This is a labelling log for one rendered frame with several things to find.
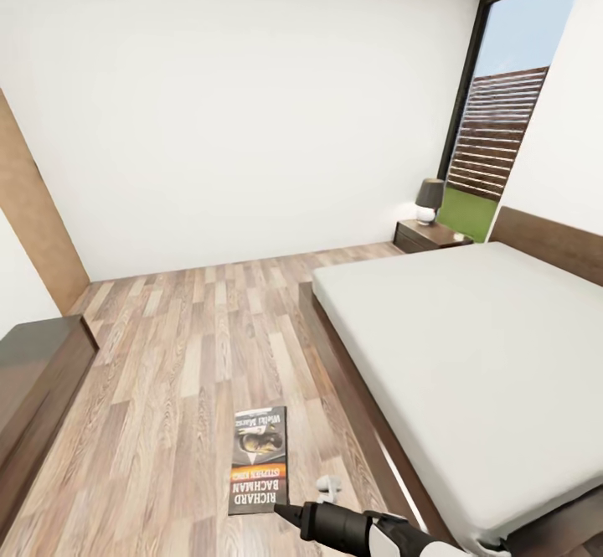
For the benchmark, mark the hardback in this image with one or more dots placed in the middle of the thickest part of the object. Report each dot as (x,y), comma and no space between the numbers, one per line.
(259,478)

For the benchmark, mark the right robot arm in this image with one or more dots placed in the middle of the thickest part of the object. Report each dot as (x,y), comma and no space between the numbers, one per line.
(367,534)

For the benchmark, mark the fixed window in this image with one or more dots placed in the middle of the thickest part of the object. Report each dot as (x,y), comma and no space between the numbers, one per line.
(511,49)

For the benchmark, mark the table lamp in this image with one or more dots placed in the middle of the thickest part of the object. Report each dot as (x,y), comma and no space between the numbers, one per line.
(430,196)

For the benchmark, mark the bed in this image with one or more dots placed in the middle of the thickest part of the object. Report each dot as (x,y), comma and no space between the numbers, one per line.
(472,378)

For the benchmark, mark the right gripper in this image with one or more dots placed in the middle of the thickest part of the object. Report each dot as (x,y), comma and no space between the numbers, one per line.
(323,522)

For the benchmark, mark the nightstand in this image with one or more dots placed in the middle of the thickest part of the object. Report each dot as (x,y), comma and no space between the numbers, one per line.
(412,237)

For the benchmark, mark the sliding door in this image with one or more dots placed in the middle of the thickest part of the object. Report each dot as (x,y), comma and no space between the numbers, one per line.
(27,204)

